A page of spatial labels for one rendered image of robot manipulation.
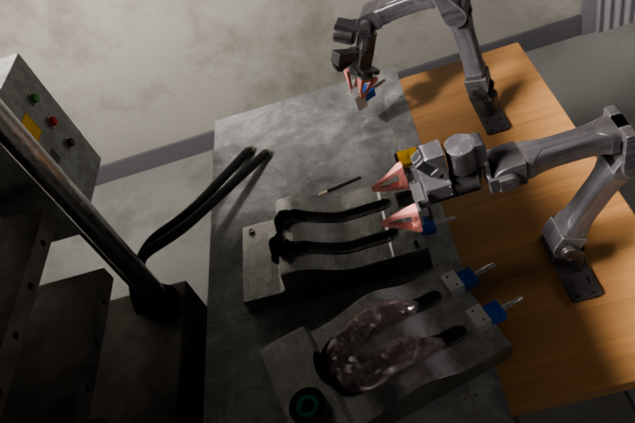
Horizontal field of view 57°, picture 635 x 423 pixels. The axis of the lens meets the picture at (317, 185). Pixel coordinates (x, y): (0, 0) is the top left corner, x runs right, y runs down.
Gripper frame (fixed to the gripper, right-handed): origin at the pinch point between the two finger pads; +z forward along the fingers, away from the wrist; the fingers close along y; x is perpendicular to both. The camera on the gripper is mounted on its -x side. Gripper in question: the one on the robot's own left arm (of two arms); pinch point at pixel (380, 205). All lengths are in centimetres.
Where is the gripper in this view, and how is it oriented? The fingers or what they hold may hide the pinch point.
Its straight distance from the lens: 118.9
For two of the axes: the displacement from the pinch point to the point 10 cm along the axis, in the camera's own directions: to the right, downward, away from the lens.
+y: 1.2, 7.0, -7.1
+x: 3.0, 6.5, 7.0
